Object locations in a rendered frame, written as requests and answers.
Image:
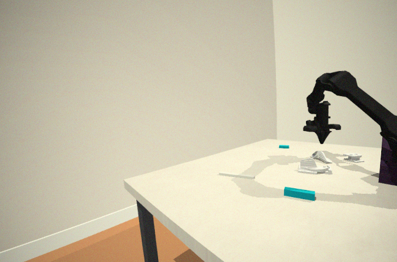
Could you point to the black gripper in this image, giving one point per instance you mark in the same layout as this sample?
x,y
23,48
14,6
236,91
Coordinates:
x,y
322,127

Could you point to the teal rectangular block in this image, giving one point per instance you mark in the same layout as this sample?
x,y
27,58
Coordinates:
x,y
299,193

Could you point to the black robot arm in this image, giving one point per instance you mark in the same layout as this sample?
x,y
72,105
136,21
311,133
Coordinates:
x,y
342,83

